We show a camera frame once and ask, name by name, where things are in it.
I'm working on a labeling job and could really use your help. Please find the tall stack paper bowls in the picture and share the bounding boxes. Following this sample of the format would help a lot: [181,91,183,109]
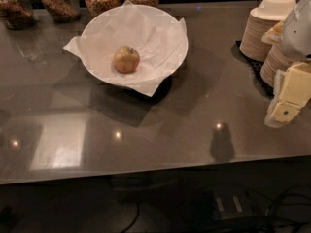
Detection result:
[239,0,296,62]

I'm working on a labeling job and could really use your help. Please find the white bowl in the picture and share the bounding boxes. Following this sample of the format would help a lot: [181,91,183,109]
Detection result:
[79,4,190,88]

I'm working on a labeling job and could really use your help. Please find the glass jar labelled granola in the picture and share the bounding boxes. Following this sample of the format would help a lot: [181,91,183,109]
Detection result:
[41,0,80,23]

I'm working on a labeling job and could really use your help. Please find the white paper liner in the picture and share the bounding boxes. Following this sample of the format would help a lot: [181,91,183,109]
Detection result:
[62,0,189,98]

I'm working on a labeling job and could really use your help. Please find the black box under table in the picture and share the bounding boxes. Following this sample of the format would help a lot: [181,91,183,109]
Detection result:
[193,186,263,228]

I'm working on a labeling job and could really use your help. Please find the yellow red apple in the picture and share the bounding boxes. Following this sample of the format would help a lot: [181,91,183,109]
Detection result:
[113,46,140,74]

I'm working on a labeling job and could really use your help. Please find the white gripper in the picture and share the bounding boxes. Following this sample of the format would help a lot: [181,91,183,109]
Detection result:
[261,0,311,128]

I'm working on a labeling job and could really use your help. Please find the black rubber mat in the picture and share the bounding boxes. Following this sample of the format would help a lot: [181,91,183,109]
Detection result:
[235,41,274,99]

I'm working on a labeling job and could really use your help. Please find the black cable under table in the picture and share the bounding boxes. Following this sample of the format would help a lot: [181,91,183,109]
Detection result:
[259,184,311,233]

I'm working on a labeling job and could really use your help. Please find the glass jar dark granola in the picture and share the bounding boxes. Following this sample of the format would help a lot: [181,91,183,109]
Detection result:
[0,0,35,30]

